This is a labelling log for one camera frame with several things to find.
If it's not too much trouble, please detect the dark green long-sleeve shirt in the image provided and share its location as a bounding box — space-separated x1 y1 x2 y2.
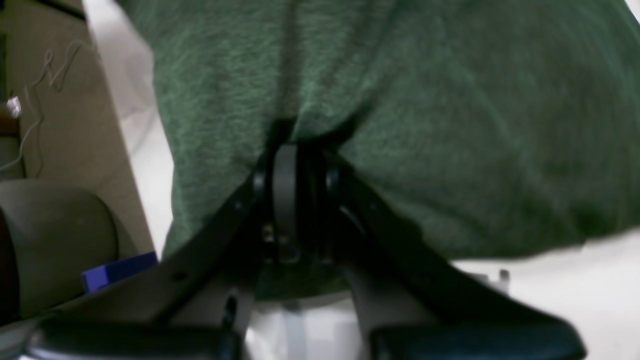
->
115 0 640 301

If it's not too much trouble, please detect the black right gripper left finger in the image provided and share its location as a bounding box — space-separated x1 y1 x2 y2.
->
25 144 300 360

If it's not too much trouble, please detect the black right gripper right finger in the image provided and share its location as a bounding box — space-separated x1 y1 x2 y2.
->
317 150 587 360

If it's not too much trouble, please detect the blue plastic object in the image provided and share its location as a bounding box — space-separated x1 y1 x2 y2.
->
81 251 158 294

